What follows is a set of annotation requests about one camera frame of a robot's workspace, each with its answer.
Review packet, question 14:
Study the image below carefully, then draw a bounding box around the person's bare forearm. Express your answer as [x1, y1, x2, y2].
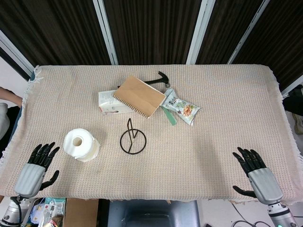
[0, 87, 23, 106]

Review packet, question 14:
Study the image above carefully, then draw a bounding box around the green plastic spatula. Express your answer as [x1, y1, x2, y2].
[161, 105, 178, 126]

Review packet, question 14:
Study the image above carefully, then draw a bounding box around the white paper towel roll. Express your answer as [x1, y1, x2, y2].
[63, 128, 100, 163]

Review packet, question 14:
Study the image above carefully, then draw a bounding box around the silver green snack bag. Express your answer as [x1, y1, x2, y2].
[161, 87, 201, 127]

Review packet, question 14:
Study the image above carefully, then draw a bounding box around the brown spiral notebook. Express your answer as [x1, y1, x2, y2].
[113, 75, 166, 119]

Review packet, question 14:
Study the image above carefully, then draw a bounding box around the black wire roll holder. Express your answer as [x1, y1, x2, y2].
[120, 118, 147, 156]

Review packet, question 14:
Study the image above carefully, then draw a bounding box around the black claw hammer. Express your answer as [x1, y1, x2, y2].
[117, 70, 171, 89]

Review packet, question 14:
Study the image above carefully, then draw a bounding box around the left black grey robot hand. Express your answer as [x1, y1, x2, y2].
[14, 142, 60, 198]

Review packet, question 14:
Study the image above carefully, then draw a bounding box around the right black grey robot hand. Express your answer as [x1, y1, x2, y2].
[232, 147, 284, 204]

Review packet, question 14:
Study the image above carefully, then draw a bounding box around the brown cardboard box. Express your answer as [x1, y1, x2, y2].
[65, 198, 99, 227]

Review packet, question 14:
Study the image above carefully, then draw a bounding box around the teal packaged box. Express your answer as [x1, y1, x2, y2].
[44, 197, 66, 216]

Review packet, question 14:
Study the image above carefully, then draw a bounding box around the black floor cable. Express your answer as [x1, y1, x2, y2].
[226, 202, 273, 227]

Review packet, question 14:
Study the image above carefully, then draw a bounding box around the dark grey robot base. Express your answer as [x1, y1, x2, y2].
[107, 200, 201, 227]

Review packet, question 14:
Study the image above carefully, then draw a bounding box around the black bag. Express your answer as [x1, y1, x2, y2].
[283, 85, 303, 114]

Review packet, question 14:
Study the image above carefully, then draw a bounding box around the white garment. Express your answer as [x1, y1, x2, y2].
[0, 103, 10, 140]

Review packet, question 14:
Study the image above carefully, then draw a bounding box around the dark pleated curtain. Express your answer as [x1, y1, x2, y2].
[0, 0, 303, 92]

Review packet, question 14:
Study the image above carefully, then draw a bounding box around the aluminium frame post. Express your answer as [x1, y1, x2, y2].
[281, 81, 303, 96]
[0, 30, 36, 74]
[227, 0, 271, 65]
[93, 0, 118, 65]
[186, 0, 215, 65]

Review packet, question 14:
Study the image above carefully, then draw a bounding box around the beige woven tablecloth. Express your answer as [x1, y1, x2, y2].
[0, 64, 299, 204]

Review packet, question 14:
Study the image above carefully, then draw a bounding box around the white cardboard product box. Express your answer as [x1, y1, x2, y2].
[98, 89, 135, 116]

